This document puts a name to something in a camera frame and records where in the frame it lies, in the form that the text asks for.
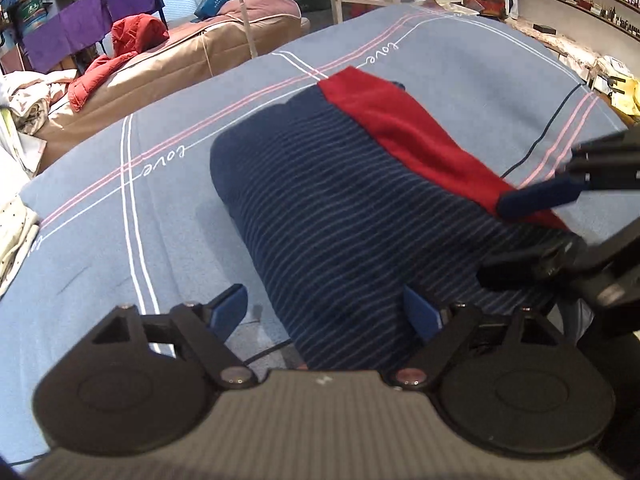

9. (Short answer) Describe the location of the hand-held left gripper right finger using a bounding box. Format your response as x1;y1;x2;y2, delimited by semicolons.
389;286;576;391

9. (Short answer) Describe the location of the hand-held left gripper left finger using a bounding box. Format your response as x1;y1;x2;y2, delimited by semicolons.
75;284;259;391

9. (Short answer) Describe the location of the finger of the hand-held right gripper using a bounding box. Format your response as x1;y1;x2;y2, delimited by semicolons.
497;129;640;222
476;236;591;292

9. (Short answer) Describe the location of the navy striped red yellow romper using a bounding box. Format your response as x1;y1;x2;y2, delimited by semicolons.
210;66;583;372

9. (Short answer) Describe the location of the white crumpled clothes pile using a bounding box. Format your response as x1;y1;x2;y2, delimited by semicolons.
0;69;78;136

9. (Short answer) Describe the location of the blue striped bed sheet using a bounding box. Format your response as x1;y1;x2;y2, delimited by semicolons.
0;4;632;466

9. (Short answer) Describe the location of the beige printed garment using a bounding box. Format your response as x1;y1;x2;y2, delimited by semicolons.
0;199;42;295

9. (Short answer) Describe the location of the brown mattress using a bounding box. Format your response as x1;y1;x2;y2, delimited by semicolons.
35;0;312;171

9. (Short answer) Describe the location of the red jacket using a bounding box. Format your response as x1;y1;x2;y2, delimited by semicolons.
67;14;171;113

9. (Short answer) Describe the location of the blue bag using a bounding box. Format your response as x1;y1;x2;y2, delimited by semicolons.
194;0;232;18

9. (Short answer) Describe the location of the purple cloth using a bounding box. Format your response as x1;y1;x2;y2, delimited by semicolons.
22;0;166;75

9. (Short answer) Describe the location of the black cable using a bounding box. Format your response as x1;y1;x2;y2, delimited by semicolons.
242;340;293;365

